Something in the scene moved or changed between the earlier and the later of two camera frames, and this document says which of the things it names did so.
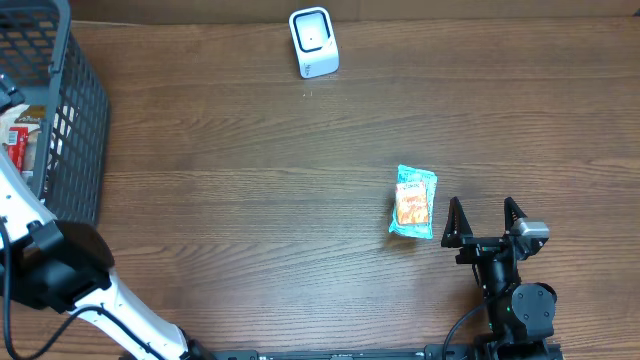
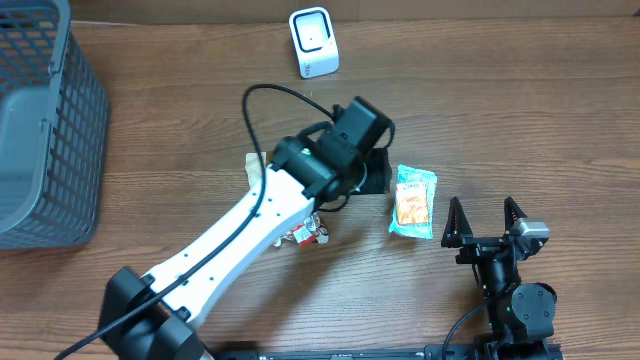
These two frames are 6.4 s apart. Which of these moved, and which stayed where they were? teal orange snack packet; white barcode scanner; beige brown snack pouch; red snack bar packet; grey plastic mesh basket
Moved: beige brown snack pouch; red snack bar packet
Stayed: white barcode scanner; grey plastic mesh basket; teal orange snack packet
